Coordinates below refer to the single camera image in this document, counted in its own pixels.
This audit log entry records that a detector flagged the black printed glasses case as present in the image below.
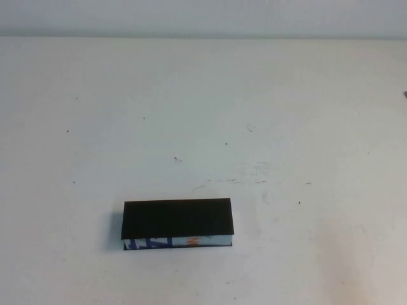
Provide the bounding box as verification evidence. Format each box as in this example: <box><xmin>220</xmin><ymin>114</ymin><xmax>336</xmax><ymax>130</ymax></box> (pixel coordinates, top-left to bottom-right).
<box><xmin>120</xmin><ymin>198</ymin><xmax>236</xmax><ymax>251</ymax></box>

